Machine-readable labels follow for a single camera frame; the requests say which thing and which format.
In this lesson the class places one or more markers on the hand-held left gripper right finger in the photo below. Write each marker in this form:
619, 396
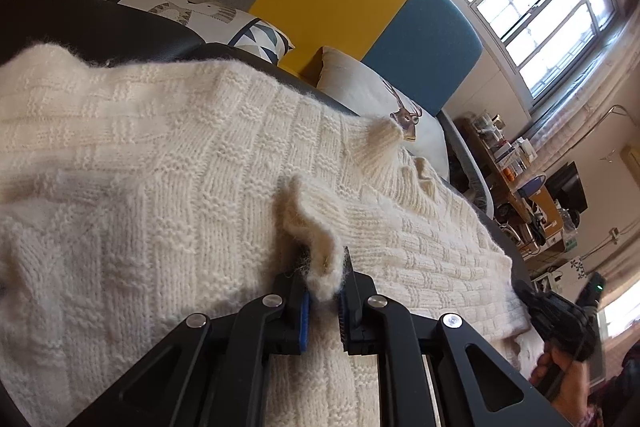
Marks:
342, 307

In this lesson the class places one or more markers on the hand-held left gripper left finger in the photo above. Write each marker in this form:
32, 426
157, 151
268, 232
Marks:
303, 317

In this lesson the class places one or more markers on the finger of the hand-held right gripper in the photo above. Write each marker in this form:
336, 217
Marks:
525, 294

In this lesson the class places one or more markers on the white knitted sweater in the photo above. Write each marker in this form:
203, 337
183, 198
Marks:
150, 157

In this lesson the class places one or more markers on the person's right forearm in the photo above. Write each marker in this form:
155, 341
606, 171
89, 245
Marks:
587, 412

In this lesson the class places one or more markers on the person's right hand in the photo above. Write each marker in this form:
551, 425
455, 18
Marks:
562, 377

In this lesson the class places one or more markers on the small window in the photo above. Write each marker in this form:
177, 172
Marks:
622, 312

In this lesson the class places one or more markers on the cluttered wooden desk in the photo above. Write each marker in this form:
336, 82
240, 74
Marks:
520, 187

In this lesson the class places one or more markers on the black monitor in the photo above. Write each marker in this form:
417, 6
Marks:
567, 187

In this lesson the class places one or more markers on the white deer print pillow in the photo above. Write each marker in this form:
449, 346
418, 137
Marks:
360, 87

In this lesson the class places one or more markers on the geometric patterned pillow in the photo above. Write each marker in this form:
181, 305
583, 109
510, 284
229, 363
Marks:
200, 12

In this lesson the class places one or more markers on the black leather mat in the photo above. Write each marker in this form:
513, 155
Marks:
75, 27

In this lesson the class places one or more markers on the white curved bed rail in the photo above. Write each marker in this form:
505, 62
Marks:
475, 177

